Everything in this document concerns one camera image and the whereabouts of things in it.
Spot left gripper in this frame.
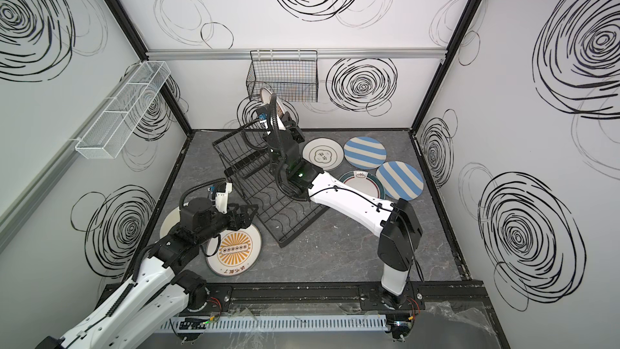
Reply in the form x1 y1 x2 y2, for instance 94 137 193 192
197 201 258 247

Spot orange sunburst plate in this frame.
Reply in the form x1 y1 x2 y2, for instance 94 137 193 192
205 225 263 277
259 87 285 130

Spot blue striped plate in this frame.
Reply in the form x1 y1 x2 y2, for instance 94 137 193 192
376 161 424 200
344 137 387 170

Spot white plate green red rim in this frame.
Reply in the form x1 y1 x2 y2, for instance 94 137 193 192
339 171 386 200

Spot white plate red characters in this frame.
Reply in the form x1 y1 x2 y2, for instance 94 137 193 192
280 107 300 129

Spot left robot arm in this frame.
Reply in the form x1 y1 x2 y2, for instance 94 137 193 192
38 178 258 348

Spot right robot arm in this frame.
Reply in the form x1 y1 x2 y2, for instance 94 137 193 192
258 88 422 309

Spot white plate black flower outline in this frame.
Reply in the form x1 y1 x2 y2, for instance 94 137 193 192
302 137 345 171

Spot cream floral plate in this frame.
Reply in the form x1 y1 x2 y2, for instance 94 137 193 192
159 208 180 238

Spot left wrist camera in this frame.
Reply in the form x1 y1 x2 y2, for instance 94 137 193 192
212 181 233 214

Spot black wire dish rack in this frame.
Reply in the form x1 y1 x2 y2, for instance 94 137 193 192
212 120 328 248

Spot black wire wall basket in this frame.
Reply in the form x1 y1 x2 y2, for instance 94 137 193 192
245 49 319 103

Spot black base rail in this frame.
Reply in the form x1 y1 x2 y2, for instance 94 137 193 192
101 280 490 313

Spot grey slotted cable duct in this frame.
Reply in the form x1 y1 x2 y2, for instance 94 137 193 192
156 315 388 334

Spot white mesh wall shelf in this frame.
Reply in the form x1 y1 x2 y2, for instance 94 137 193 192
75 61 171 160

